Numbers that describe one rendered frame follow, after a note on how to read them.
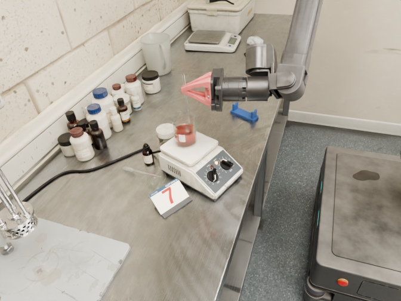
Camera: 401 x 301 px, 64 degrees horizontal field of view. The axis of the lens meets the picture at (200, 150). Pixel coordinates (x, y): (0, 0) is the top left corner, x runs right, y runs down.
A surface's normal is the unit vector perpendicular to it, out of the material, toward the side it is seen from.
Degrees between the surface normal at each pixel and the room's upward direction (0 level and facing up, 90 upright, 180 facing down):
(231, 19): 93
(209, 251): 0
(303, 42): 39
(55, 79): 90
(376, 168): 0
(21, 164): 90
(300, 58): 46
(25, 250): 0
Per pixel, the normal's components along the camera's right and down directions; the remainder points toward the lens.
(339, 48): -0.33, 0.61
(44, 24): 0.94, 0.17
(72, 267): -0.07, -0.77
